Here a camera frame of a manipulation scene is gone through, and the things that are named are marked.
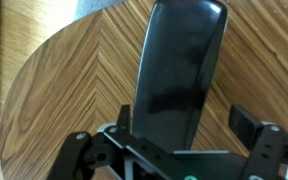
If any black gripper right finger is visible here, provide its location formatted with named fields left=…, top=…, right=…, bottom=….
left=228, top=105, right=288, bottom=180

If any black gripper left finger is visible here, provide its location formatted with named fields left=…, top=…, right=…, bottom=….
left=45, top=104, right=132, bottom=180

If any black and grey remote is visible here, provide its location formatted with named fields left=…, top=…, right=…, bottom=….
left=132, top=0, right=228, bottom=153

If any wooden leaf-shaped side table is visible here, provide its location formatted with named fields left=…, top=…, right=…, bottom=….
left=0, top=0, right=288, bottom=180

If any grey rug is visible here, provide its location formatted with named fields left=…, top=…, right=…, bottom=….
left=74, top=0, right=125, bottom=20

